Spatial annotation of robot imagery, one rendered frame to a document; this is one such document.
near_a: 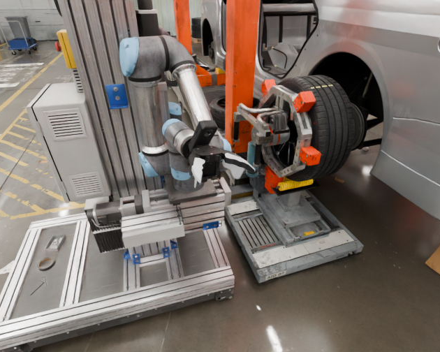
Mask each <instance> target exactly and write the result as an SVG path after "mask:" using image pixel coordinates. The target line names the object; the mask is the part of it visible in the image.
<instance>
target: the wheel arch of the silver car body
mask: <svg viewBox="0 0 440 352"><path fill-rule="evenodd" d="M371 72H372V73H373V75H374V76H373V78H372V81H371V84H370V86H369V89H368V92H367V95H366V96H367V97H368V100H367V103H366V104H365V106H364V108H366V109H368V110H369V114H370V115H373V116H375V117H377V118H379V119H382V120H383V135H384V128H385V110H384V104H383V96H382V93H381V88H380V86H379V82H378V80H377V79H376V76H375V74H374V72H373V70H372V69H371V68H370V66H369V65H368V63H367V62H366V61H365V60H364V59H363V58H362V57H360V56H358V55H357V54H355V53H353V52H350V51H346V50H338V51H334V52H331V53H328V54H326V55H325V56H323V57H322V58H320V59H319V60H318V61H317V62H316V63H315V64H314V65H313V67H312V68H311V70H310V71H309V72H308V74H307V76H308V75H326V76H328V77H330V78H332V79H333V80H335V81H336V82H337V83H339V84H340V85H341V87H342V88H343V89H344V91H345V92H346V95H347V96H348V97H349V95H350V94H351V93H352V91H353V90H354V89H355V88H356V87H357V86H358V85H359V84H360V83H361V82H362V81H363V80H364V79H365V78H366V77H367V79H366V80H365V81H364V82H363V83H362V84H361V85H360V86H359V87H358V88H357V89H356V90H355V91H354V93H353V94H352V95H351V97H350V98H349V100H350V101H354V102H356V103H358V97H359V96H362V95H363V92H364V90H365V87H366V84H367V81H368V79H369V75H370V73H371ZM382 143H383V137H382V141H381V147H382ZM381 147H380V150H379V154H380V151H381ZM379 154H378V156H377V159H376V162H377V160H378V157H379ZM376 162H375V164H374V166H375V165H376ZM374 166H373V167H372V169H371V170H370V174H371V171H372V170H373V168H374Z"/></svg>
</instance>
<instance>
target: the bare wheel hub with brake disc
mask: <svg viewBox="0 0 440 352"><path fill-rule="evenodd" d="M350 104H351V106H352V109H353V115H354V121H355V123H354V124H355V128H354V129H355V132H354V133H355V136H354V141H353V146H352V149H354V148H355V147H357V146H358V145H359V144H360V142H361V140H362V137H363V135H364V131H365V123H364V119H363V115H362V113H361V111H360V110H359V108H358V107H357V106H356V105H354V104H353V103H350Z"/></svg>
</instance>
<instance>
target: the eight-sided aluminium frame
mask: <svg viewBox="0 0 440 352"><path fill-rule="evenodd" d="M277 95H278V96H279V97H280V98H283V99H284V100H285V101H287V102H289V104H290V107H291V112H292V114H293V118H294V122H295V125H296V129H297V131H298V140H297V145H296V149H295V156H294V160H293V165H291V166H289V167H287V168H285V167H283V166H282V165H281V164H280V162H278V160H276V159H275V158H274V157H273V154H272V149H271V146H267V147H266V148H265V147H263V146H262V148H261V151H262V154H263V159H264V162H265V163H266V164H268V166H269V167H270V168H271V169H272V170H273V171H274V173H275V174H276V175H277V176H278V177H279V178H280V177H287V176H290V175H292V174H293V173H296V172H298V171H300V170H303V169H305V166H306V165H305V164H304V163H303V162H302V161H301V160H299V155H300V148H303V147H309V146H310V142H311V139H312V132H311V127H310V125H309V120H308V118H307V113H306V112H296V110H295V107H294V105H293V102H294V100H295V98H296V97H297V95H298V94H296V93H295V92H294V91H291V90H290V89H287V88H285V87H284V86H282V85H277V86H272V87H271V88H270V90H269V92H268V93H267V94H266V95H265V96H264V98H263V99H262V101H260V103H259V109H261V108H269V107H270V105H271V104H272V103H273V101H274V100H275V99H276V97H277ZM263 121H264V122H266V123H267V121H268V117H264V118H263ZM266 149H267V151H266Z"/></svg>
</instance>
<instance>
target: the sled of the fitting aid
mask: <svg viewBox="0 0 440 352"><path fill-rule="evenodd" d="M256 205H257V206H258V208H259V209H260V211H261V212H262V213H263V215H264V217H265V218H266V219H267V221H268V222H269V224H270V225H271V227H272V228H273V230H274V231H275V233H276V234H277V235H278V237H279V239H280V240H281V241H282V243H283V244H284V246H285V247H286V248H288V247H292V246H295V245H298V244H302V243H305V242H310V241H313V240H317V239H321V238H323V237H327V236H329V234H330V230H331V228H330V227H329V226H328V225H327V224H326V223H325V222H324V221H323V220H322V218H320V219H319V220H317V221H312V222H309V223H304V224H300V225H298V226H293V227H290V228H284V227H283V226H282V224H281V223H280V222H279V220H278V219H277V218H276V216H275V215H274V213H273V212H272V210H271V209H270V208H269V207H268V206H267V204H266V203H265V201H264V200H263V199H262V197H260V198H257V203H256Z"/></svg>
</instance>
